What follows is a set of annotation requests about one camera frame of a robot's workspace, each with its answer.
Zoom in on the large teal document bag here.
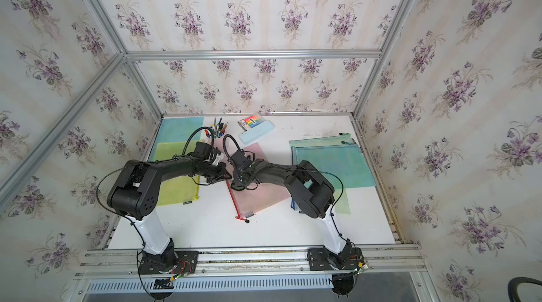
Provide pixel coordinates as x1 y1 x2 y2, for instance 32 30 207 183
292 144 375 191

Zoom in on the aluminium mounting rail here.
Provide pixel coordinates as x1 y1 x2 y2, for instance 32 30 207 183
74 244 428 279

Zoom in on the pink mesh document bag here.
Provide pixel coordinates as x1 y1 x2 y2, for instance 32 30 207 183
215 138 291 223

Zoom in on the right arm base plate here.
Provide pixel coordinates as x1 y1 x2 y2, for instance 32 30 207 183
307 245 366 271

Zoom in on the pale green rear document bag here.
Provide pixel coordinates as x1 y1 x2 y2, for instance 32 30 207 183
289 133 357 148

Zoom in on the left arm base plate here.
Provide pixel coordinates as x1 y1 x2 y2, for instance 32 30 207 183
138 251 200 275

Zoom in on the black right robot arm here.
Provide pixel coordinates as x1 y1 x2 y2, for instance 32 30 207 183
227 151 346 256

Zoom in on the light green document bag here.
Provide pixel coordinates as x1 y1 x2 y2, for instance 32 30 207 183
334 189 351 215

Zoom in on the yellow mesh document bag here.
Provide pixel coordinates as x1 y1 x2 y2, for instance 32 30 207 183
151 141 200 206

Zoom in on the pink metal pen bucket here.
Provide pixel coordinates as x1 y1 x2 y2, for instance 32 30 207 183
204 117 228 140

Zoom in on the light blue booklet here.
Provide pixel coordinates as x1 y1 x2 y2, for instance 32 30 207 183
239 121 275 145

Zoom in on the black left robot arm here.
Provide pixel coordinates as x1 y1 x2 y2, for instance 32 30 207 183
107 142 231 255

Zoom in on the blue mesh document bag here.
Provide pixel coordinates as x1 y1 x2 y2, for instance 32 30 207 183
148 117 204 160

